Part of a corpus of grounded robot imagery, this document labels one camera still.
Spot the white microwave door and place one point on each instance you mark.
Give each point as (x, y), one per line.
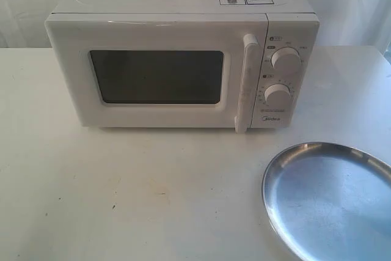
(161, 70)

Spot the white microwave oven body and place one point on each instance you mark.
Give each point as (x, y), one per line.
(290, 24)

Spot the lower white control knob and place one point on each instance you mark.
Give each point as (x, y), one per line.
(277, 95)

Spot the white control knob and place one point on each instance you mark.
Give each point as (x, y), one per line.
(286, 60)
(277, 95)

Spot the upper white control knob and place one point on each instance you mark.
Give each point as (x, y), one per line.
(286, 60)

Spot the round stainless steel tray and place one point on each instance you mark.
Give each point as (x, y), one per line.
(327, 201)

